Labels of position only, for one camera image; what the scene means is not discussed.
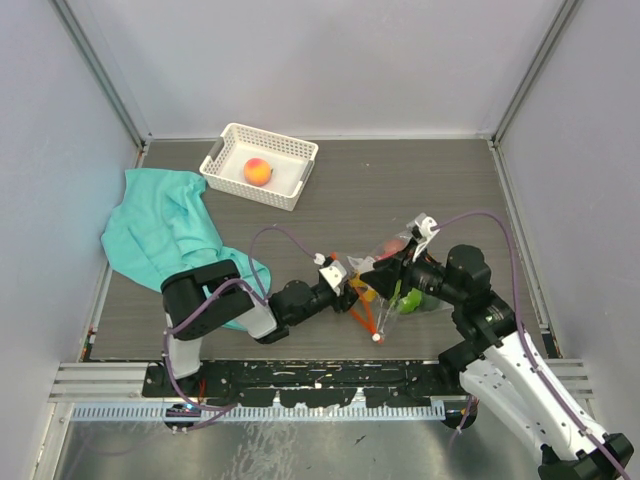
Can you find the clear zip bag orange seal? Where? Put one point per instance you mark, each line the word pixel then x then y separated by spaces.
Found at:
pixel 380 299

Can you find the teal cloth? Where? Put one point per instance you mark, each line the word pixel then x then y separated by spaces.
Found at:
pixel 162 227

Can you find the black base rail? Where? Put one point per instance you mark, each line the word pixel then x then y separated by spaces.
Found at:
pixel 315 384

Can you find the grey slotted cable duct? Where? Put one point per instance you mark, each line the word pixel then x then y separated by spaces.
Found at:
pixel 177 412

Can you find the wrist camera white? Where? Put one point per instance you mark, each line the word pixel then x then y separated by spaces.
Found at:
pixel 423 229
pixel 332 272

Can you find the green fake fruit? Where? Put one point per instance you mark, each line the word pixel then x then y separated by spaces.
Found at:
pixel 410 302

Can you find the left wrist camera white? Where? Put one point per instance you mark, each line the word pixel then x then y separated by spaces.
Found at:
pixel 332 272

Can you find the white perforated plastic basket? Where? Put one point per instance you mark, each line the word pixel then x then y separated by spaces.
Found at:
pixel 291 161

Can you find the yellow fake lemon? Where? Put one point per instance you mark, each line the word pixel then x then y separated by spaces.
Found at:
pixel 365 292

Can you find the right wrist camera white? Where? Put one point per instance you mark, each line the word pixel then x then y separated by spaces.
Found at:
pixel 423 229

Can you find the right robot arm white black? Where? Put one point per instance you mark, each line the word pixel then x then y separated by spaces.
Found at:
pixel 498 364

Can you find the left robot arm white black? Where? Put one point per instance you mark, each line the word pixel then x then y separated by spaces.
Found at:
pixel 198 301

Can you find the fake peach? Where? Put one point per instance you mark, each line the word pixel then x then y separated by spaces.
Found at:
pixel 257 172

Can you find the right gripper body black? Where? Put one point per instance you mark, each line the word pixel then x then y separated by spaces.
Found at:
pixel 426 275

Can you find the red fake apple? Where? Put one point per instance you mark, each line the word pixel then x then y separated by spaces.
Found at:
pixel 391 247

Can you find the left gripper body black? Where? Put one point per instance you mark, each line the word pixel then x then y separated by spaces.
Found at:
pixel 319 298

